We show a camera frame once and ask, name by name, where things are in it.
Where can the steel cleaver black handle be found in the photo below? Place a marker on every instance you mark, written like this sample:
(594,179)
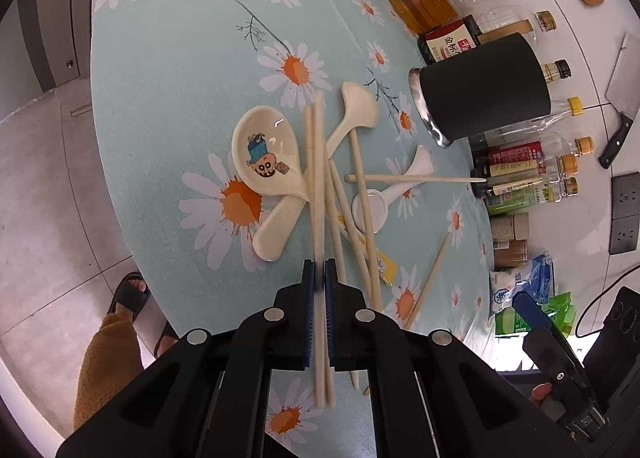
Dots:
(623,95)

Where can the person's right hand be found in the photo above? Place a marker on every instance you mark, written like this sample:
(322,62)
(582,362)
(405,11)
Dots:
(540,393)

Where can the dark soy sauce bottle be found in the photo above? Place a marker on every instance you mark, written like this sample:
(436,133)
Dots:
(449,40)

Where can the green label sauce bottle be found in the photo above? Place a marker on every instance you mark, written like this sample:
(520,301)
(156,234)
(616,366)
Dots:
(531,196)

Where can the cream chopstick diagonal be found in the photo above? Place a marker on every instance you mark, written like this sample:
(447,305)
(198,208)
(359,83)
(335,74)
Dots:
(351,228)

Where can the wooden chopstick lower right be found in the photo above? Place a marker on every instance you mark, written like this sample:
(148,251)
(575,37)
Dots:
(428,282)

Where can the cream chopstick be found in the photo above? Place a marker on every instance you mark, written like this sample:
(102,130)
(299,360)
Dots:
(376,296)
(330,402)
(318,225)

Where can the large amber oil bottle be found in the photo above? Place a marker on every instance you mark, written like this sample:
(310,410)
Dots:
(424,16)

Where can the brown fuzzy trouser leg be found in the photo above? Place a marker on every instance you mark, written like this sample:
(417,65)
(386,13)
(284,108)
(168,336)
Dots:
(111,362)

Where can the black sandal foot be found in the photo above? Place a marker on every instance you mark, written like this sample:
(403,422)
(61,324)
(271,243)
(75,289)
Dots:
(130,296)

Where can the small white ceramic spoon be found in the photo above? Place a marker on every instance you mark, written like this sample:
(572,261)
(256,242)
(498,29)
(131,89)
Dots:
(402,196)

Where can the daisy print blue tablecloth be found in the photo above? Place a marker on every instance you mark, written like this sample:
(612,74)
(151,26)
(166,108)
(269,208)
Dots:
(170,80)

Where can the blue white plastic bag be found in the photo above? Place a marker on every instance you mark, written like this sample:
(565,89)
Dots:
(536,277)

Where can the clear jar gold cap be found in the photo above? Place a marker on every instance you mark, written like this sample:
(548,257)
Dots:
(501,21)

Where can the black cylindrical utensil holder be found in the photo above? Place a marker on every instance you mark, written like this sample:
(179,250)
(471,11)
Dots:
(486,88)

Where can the green packet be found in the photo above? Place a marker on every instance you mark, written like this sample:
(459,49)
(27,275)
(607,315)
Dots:
(559,309)

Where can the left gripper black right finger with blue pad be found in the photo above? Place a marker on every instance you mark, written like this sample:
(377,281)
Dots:
(362,339)

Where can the black wall power socket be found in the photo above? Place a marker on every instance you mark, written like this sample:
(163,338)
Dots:
(625,194)

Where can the clear bottle yellow cap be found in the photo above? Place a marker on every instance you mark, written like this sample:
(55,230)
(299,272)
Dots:
(560,109)

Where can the cartoon print ceramic spoon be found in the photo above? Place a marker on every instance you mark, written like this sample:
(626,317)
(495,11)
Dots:
(265,154)

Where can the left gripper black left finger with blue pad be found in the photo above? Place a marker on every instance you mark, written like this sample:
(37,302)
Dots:
(279,338)

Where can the red label sauce bottle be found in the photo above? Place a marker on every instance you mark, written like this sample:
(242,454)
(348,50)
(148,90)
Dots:
(534,156)

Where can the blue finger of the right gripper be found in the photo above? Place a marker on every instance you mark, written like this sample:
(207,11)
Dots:
(530,312)

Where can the yellow handled small utensil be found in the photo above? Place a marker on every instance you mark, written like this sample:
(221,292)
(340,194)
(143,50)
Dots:
(387,268)

